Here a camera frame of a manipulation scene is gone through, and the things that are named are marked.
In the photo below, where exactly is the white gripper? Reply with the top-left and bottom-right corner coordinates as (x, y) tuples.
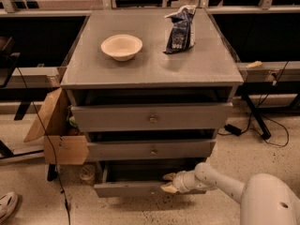
(160, 171), (200, 194)

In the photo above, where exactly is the grey bottom drawer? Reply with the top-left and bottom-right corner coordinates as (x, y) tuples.
(95, 157), (204, 198)

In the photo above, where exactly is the grey drawer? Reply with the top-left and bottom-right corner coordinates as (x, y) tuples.
(95, 157), (204, 198)
(87, 139), (216, 160)
(71, 102), (233, 132)

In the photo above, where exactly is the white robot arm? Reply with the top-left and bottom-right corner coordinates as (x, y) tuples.
(161, 162), (300, 225)

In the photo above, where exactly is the grey middle drawer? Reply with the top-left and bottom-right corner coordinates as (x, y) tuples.
(87, 139), (216, 160)

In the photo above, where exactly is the grey top drawer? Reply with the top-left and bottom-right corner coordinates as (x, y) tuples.
(71, 102), (233, 132)

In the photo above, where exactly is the grey drawer cabinet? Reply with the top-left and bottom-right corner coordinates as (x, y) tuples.
(60, 8), (245, 183)

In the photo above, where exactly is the open cardboard box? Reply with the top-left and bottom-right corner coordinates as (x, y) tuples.
(23, 88), (88, 165)

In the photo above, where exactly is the black power adapter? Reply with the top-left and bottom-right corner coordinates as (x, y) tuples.
(224, 124), (242, 136)

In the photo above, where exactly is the clear plastic cup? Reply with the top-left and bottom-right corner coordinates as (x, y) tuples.
(79, 164), (96, 186)

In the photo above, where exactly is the black table leg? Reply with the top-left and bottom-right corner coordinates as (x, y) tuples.
(241, 92), (271, 140)

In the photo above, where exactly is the blue white snack bag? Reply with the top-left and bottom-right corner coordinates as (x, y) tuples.
(165, 5), (196, 54)

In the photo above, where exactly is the yellow sponge piece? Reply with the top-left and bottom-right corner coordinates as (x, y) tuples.
(247, 61), (263, 68)

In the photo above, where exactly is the white sneaker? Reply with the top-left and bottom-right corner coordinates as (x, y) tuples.
(0, 192), (18, 223)

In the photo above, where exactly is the black floor cable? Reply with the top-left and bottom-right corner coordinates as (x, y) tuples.
(217, 61), (291, 148)

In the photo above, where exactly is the black cable on left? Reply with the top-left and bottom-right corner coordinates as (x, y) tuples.
(14, 67), (72, 225)

